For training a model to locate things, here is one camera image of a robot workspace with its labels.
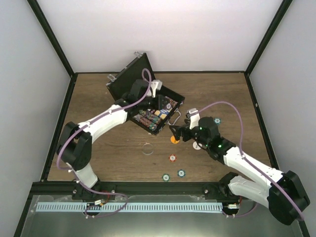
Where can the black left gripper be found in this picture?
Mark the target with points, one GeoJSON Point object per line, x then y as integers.
{"type": "Point", "coordinates": [158, 105]}

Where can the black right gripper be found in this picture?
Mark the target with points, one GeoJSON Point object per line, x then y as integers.
{"type": "Point", "coordinates": [185, 129]}

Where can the orange big blind button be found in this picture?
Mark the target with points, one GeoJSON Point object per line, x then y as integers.
{"type": "Point", "coordinates": [174, 140]}

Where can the black poker set case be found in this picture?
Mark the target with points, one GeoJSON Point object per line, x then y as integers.
{"type": "Point", "coordinates": [127, 81]}

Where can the white round dealer button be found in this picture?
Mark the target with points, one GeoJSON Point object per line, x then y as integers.
{"type": "Point", "coordinates": [197, 146]}

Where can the blue orange chip row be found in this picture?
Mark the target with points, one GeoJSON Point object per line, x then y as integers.
{"type": "Point", "coordinates": [146, 122]}

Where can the clear round button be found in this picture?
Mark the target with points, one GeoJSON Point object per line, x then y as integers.
{"type": "Point", "coordinates": [147, 149]}

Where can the teal poker chip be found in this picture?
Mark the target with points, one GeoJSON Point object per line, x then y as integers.
{"type": "Point", "coordinates": [217, 121]}
{"type": "Point", "coordinates": [166, 177]}

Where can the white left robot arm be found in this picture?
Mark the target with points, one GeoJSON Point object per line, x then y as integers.
{"type": "Point", "coordinates": [75, 144]}

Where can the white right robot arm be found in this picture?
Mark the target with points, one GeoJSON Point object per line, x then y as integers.
{"type": "Point", "coordinates": [282, 193]}

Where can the blue yellow card box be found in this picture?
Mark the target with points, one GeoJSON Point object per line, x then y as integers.
{"type": "Point", "coordinates": [162, 114]}

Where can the mixed colour chip row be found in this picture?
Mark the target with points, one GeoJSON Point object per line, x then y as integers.
{"type": "Point", "coordinates": [150, 116]}

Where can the red poker chip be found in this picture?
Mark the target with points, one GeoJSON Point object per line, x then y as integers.
{"type": "Point", "coordinates": [172, 158]}

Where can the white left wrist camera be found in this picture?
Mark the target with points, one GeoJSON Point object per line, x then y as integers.
{"type": "Point", "coordinates": [155, 86]}

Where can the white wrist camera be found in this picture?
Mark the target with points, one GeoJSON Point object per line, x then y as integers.
{"type": "Point", "coordinates": [193, 117]}
{"type": "Point", "coordinates": [155, 86]}

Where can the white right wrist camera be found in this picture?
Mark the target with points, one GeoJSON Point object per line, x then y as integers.
{"type": "Point", "coordinates": [193, 117]}

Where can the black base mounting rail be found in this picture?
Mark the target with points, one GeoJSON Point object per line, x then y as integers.
{"type": "Point", "coordinates": [208, 190]}

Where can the black enclosure frame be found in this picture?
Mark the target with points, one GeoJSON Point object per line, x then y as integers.
{"type": "Point", "coordinates": [68, 224]}

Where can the light blue slotted rail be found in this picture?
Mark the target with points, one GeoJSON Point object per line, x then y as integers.
{"type": "Point", "coordinates": [182, 207]}

